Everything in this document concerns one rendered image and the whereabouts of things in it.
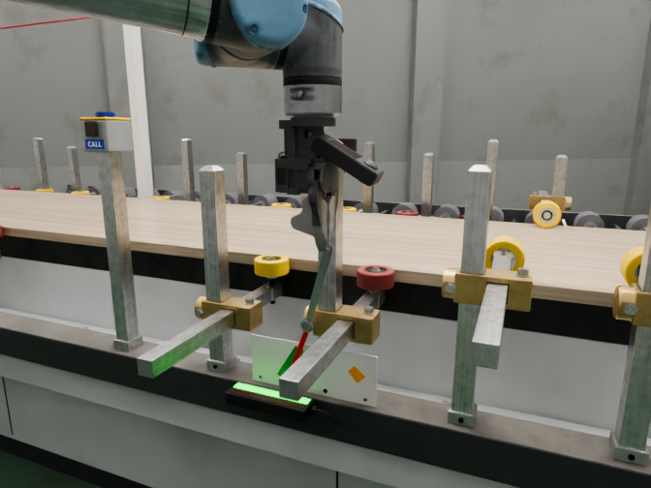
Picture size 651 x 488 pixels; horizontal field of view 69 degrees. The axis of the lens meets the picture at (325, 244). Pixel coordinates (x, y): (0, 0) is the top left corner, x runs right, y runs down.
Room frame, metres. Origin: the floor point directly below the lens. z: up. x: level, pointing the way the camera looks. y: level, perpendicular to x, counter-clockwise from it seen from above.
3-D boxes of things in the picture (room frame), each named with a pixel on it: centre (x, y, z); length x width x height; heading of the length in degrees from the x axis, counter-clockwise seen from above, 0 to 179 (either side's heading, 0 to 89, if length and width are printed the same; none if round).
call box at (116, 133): (1.04, 0.46, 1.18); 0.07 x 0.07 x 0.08; 68
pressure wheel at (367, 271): (0.97, -0.11, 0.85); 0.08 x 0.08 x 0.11
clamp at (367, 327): (0.84, -0.03, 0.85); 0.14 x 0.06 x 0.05; 68
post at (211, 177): (0.94, 0.22, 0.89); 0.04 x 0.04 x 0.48; 68
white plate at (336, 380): (0.83, 0.03, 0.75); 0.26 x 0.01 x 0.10; 68
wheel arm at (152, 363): (0.88, 0.20, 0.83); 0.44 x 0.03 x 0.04; 158
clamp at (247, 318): (0.93, 0.20, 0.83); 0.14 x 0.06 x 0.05; 68
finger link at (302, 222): (0.76, 0.03, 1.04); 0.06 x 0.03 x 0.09; 68
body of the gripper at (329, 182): (0.77, 0.03, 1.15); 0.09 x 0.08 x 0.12; 68
